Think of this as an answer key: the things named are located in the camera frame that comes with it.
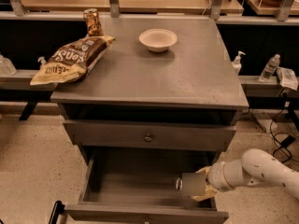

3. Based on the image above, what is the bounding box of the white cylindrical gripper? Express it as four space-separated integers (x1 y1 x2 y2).
192 161 235 202

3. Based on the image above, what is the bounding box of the green silver 7up can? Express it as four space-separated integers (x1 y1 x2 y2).
176 173 206 197

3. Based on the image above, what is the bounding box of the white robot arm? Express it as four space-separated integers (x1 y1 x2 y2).
192 148 299 202

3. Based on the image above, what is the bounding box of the grey open middle drawer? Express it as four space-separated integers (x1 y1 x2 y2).
65 147 228 224

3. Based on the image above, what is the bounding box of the grey drawer cabinet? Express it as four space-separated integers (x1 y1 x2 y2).
51 16 249 160

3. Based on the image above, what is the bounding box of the grey top drawer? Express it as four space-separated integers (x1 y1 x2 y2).
64 119 236 151

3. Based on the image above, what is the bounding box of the brown patterned drink can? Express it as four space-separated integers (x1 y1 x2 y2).
83 8 104 36

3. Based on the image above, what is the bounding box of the white pump sanitizer bottle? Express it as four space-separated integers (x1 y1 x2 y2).
232 51 245 74

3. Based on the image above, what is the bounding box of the white wipes packet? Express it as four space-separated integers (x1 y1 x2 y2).
277 67 298 91

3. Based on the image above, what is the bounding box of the clear plastic water bottle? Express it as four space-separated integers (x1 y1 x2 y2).
259 54 280 82

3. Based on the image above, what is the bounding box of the white paper bowl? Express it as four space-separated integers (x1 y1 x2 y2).
139 29 178 53

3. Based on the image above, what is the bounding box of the brown yellow chip bag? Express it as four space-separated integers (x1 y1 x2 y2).
30 35 115 86

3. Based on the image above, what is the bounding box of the small left pump bottle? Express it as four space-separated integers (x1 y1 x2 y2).
37 56 47 68

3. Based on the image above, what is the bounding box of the clear plastic container left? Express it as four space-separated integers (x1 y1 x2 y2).
0 54 17 75

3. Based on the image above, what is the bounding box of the black power adapter cable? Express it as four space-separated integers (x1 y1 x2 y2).
268 89 299 165

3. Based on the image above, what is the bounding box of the black handle bottom left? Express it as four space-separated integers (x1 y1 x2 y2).
49 201 66 224

